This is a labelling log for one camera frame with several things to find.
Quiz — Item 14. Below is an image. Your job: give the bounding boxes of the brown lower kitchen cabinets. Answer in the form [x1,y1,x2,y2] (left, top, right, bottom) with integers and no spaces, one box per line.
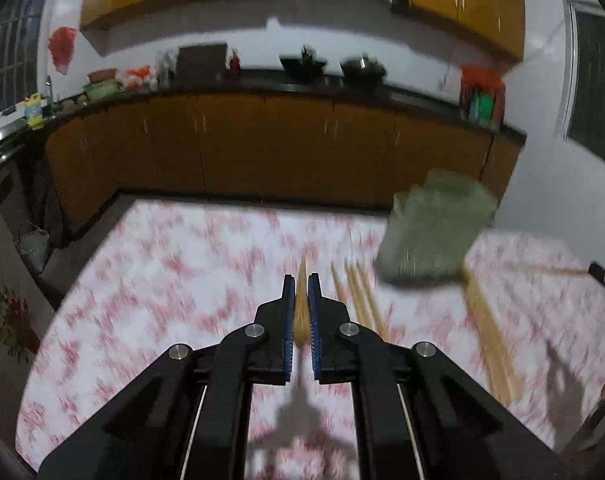
[45,90,526,231]

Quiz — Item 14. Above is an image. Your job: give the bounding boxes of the wooden chopstick far left pair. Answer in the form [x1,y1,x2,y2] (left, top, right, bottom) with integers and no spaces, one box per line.
[331,262,348,304]

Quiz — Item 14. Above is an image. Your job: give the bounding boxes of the thin wooden chopstick leftmost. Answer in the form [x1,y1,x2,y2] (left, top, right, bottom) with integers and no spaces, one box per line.
[355,262,389,341]

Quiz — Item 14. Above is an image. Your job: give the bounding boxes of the floral pink white tablecloth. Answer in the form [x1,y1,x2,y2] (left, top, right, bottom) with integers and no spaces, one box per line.
[16,200,605,479]

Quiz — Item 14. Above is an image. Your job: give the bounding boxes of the green perforated utensil holder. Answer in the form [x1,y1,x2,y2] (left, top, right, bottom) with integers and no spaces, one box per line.
[373,169,499,287]

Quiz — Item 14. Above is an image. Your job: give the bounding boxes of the window with grille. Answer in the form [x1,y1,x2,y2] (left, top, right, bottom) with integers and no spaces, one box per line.
[559,0,605,164]

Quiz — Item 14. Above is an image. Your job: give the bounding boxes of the red and green bags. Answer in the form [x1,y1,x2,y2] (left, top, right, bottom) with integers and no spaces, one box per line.
[459,66,506,131]

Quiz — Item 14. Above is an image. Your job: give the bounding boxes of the black wok left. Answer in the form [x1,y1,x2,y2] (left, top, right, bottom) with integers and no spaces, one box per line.
[280,46,327,84]

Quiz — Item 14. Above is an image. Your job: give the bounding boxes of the black wok with lid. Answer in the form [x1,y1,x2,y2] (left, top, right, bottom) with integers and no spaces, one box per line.
[340,54,387,90]

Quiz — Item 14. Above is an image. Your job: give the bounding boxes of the dark box on counter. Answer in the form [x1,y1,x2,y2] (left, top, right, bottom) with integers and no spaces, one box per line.
[176,42,228,87]

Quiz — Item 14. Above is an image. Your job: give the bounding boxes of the yellow detergent bottle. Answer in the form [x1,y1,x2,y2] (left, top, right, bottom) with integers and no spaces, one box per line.
[24,92,44,130]

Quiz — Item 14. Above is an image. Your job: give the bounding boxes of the left side window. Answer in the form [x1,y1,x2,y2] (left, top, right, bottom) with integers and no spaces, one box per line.
[0,0,48,117]

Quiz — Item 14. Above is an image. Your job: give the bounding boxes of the red plastic bag on wall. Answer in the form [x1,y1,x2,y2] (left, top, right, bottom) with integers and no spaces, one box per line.
[48,26,78,75]

